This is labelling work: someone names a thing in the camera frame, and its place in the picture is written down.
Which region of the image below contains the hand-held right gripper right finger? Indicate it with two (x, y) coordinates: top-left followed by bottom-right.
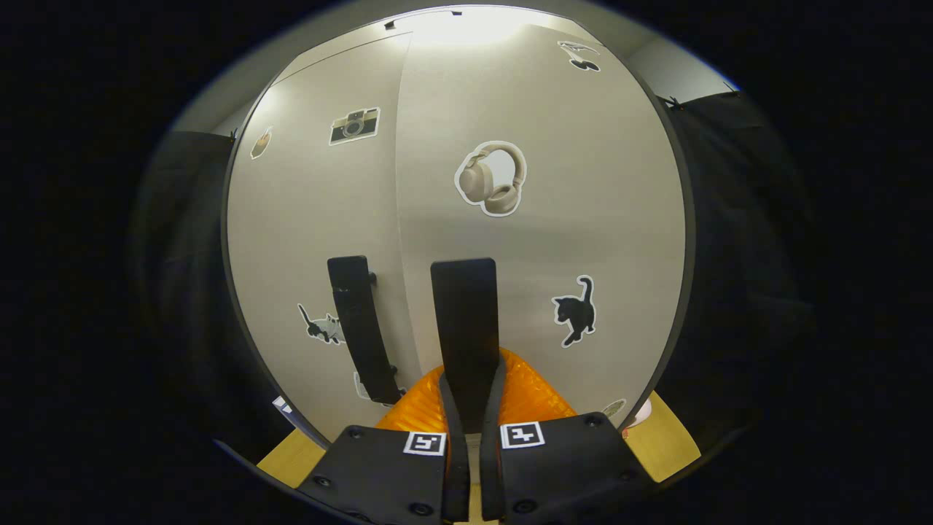
(480, 349), (660, 524)

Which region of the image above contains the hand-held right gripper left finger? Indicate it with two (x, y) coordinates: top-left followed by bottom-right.
(295, 365), (471, 524)

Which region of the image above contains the beige cabinet door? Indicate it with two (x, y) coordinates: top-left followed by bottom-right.
(394, 23), (686, 438)
(226, 33), (423, 442)

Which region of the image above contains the beige double-door shoe cabinet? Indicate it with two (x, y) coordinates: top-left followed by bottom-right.
(219, 6), (695, 449)

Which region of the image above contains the pink smiling plush toy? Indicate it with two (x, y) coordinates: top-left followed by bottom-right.
(623, 397), (655, 438)

